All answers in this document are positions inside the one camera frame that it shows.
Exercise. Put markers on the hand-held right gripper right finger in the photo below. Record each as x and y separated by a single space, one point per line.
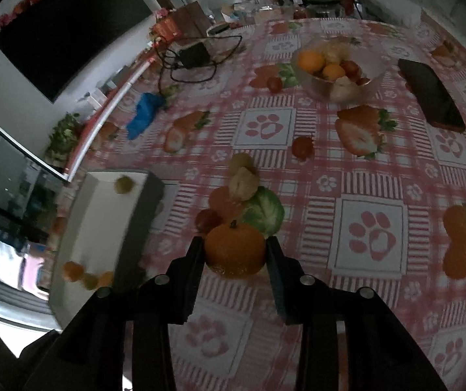
275 269

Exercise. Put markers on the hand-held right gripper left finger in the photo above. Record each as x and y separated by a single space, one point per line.
197 254

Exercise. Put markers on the large orange with stem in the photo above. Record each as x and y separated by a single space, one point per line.
235 250

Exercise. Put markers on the white rectangular tray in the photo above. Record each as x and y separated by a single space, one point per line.
98 220

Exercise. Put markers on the clear glass bowl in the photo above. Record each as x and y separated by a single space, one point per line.
373 65

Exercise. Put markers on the pale husked fruit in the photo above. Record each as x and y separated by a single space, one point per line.
244 187
242 162
345 89
333 51

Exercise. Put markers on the small yellow-orange fruit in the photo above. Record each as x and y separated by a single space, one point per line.
72 271
105 279
89 281

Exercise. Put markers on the crumpled blue glove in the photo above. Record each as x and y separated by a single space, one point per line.
143 114

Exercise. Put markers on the green potted plant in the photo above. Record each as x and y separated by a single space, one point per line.
65 138

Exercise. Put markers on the small red tomato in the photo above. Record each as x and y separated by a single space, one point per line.
364 82
274 84

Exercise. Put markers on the red box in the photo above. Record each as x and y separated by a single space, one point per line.
166 30

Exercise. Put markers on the brown cardboard box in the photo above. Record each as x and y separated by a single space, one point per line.
192 18

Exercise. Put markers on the dark smartphone red case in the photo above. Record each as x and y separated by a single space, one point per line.
434 93

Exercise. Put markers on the black television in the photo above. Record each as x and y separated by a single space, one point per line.
74 28

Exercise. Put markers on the white cushion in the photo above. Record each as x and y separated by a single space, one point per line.
392 6

